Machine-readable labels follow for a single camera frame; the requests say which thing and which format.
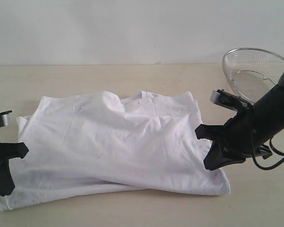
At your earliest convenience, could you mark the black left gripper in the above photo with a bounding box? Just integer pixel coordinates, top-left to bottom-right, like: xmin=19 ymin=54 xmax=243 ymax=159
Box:
xmin=0 ymin=142 xmax=29 ymax=196

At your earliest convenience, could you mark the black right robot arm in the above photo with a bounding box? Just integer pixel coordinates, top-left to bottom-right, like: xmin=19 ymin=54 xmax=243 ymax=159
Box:
xmin=195 ymin=73 xmax=284 ymax=171

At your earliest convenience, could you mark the white t-shirt red logo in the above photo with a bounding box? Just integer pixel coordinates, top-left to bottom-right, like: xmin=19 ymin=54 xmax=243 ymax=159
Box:
xmin=0 ymin=91 xmax=231 ymax=211

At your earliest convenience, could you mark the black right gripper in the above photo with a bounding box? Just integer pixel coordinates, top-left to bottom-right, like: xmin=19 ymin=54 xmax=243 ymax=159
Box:
xmin=195 ymin=110 xmax=272 ymax=170

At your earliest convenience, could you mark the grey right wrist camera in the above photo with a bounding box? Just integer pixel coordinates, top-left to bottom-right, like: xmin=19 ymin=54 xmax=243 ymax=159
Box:
xmin=210 ymin=89 xmax=251 ymax=112

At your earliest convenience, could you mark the metal wire mesh basket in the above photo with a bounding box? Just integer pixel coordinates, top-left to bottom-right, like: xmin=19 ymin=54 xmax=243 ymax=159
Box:
xmin=222 ymin=47 xmax=284 ymax=103

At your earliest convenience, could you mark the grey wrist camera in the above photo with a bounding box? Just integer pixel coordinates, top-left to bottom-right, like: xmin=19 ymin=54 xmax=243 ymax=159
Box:
xmin=0 ymin=110 xmax=12 ymax=128
xmin=210 ymin=89 xmax=251 ymax=112

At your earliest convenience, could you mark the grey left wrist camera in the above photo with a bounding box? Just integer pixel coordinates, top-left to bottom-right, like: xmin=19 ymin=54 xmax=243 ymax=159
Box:
xmin=0 ymin=110 xmax=12 ymax=128

